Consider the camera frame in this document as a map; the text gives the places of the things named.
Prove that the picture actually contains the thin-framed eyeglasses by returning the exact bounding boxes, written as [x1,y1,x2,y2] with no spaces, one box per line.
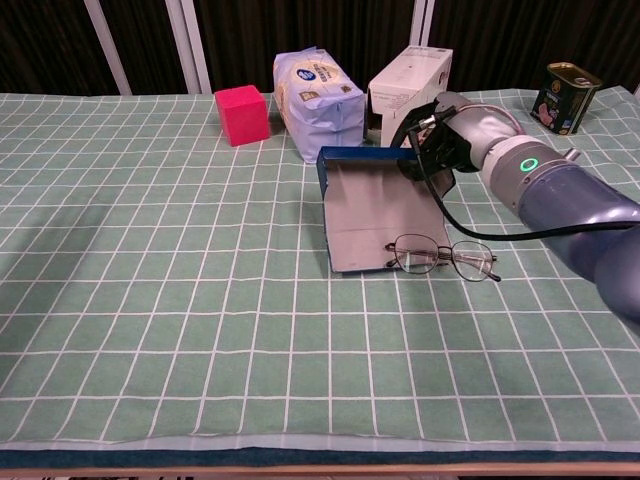
[383,233,502,284]

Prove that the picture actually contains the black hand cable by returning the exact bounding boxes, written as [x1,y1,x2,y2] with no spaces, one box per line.
[389,112,640,241]

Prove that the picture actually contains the dark green tin can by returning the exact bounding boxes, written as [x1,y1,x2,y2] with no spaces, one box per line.
[529,61,604,136]

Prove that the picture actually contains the white carton box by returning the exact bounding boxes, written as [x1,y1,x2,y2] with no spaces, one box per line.
[365,45,454,150]

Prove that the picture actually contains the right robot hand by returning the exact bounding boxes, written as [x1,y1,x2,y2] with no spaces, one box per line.
[399,91,521,197]

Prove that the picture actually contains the black pleated curtain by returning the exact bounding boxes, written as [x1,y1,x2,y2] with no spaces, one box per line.
[0,0,640,96]

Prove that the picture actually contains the blue glasses case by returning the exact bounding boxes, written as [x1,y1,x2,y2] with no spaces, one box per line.
[316,145,455,276]

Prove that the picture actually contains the white frame post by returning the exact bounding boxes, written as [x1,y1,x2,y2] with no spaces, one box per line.
[167,0,211,94]
[83,0,132,95]
[409,0,436,50]

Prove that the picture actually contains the pink cube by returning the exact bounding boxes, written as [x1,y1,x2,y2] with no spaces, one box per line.
[213,84,272,148]

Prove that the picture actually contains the green checked tablecloth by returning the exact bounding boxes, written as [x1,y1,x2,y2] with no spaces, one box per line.
[0,84,640,451]

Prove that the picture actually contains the light blue tissue pack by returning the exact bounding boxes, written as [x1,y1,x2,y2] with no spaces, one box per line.
[272,46,366,164]

